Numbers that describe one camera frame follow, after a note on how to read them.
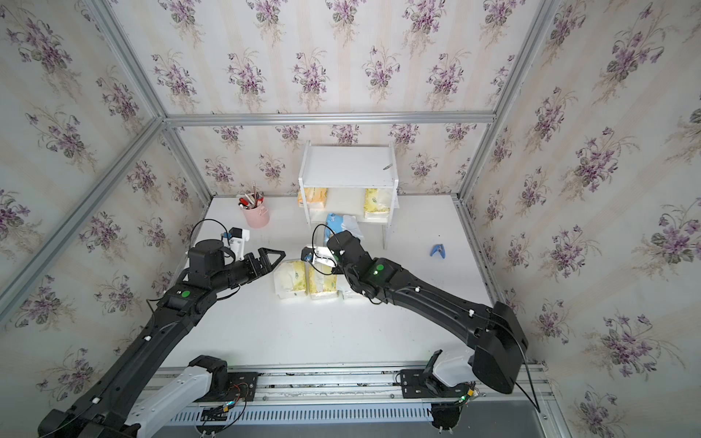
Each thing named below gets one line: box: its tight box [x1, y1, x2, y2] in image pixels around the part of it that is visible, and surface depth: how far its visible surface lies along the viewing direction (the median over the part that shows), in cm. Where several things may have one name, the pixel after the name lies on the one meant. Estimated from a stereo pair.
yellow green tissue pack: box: [273, 260, 307, 300], surface depth 90 cm
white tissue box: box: [335, 273, 352, 300], surface depth 90 cm
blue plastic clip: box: [429, 243, 447, 260], surface depth 104 cm
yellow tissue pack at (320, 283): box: [307, 261, 338, 301], surface depth 90 cm
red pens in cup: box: [238, 180, 264, 210], surface depth 107 cm
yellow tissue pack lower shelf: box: [363, 187, 391, 214], surface depth 95 cm
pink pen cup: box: [241, 197, 270, 229], surface depth 106 cm
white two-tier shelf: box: [298, 140, 399, 250], surface depth 88 cm
